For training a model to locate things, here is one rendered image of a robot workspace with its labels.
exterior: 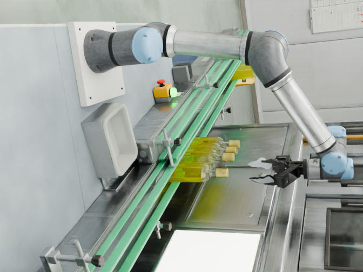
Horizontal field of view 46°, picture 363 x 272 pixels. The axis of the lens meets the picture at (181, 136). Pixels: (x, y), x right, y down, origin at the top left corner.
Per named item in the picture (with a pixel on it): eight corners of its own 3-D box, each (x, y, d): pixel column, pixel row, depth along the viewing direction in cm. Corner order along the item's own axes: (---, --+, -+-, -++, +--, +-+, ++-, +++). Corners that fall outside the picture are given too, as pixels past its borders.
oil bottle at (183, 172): (159, 182, 173) (209, 183, 165) (155, 170, 171) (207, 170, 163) (163, 175, 178) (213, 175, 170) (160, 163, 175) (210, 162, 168)
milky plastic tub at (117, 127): (99, 178, 155) (120, 178, 152) (81, 122, 145) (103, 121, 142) (119, 155, 169) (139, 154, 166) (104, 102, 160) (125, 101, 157)
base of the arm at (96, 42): (79, 32, 142) (105, 28, 139) (101, 27, 155) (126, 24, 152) (88, 77, 147) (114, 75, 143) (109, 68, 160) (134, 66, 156)
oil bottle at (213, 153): (168, 167, 183) (216, 167, 175) (165, 155, 180) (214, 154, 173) (172, 160, 187) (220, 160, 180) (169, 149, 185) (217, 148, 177)
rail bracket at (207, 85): (192, 90, 215) (217, 88, 210) (189, 76, 212) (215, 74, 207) (194, 88, 218) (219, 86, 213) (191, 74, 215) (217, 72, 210)
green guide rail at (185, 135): (158, 160, 172) (176, 160, 169) (158, 158, 172) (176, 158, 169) (241, 41, 318) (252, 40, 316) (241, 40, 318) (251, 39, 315)
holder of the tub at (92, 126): (101, 190, 157) (120, 191, 154) (80, 122, 146) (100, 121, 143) (121, 167, 172) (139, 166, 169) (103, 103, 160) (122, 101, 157)
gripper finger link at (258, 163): (249, 160, 165) (274, 164, 163) (247, 166, 160) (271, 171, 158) (250, 152, 164) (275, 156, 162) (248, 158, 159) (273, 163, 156)
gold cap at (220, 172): (216, 179, 165) (227, 179, 163) (214, 171, 163) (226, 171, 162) (218, 174, 168) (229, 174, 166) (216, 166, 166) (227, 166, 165)
